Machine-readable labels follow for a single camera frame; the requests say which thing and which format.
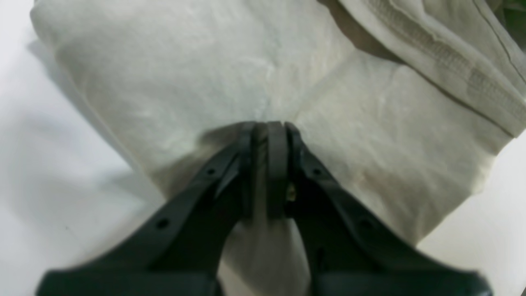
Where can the beige grey t-shirt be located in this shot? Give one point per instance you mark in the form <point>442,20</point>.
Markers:
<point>407,102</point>

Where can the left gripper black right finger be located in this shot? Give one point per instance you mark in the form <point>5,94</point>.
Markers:
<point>350,252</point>

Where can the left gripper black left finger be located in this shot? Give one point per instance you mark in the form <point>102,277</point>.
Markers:
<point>177,251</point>

